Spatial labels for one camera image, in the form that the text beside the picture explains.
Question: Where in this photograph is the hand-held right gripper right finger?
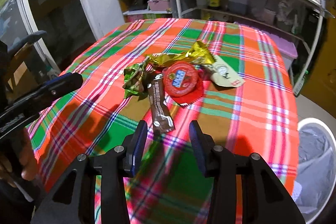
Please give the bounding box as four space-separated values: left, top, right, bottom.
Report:
189 120 306 224

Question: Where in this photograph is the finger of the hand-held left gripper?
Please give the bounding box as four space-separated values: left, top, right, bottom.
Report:
8 72 84 112
35 76 72 92

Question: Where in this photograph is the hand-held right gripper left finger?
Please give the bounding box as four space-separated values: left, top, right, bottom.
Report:
31 120 149 224

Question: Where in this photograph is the brown stick sachet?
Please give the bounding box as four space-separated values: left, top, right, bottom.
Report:
147 73 175 134

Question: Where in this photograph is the green gold foil wrapper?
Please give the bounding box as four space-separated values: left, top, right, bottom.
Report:
123 61 149 98

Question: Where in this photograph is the red round snack packet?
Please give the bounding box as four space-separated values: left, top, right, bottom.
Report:
161 61 204 106

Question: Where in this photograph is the cream printed packet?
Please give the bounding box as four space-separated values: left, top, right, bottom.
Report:
209 55 246 87

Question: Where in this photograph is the person's left hand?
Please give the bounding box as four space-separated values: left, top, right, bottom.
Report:
0 128 39 187

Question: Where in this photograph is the plaid tablecloth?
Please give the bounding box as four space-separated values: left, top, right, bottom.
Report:
26 18 301 224

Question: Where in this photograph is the pink plastic basket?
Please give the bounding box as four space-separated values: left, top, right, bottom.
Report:
147 0 171 11

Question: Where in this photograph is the purple lid storage box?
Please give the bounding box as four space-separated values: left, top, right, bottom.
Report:
262 31 298 71

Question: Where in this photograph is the dark liquid jug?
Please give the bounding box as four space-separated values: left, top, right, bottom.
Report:
228 0 248 14

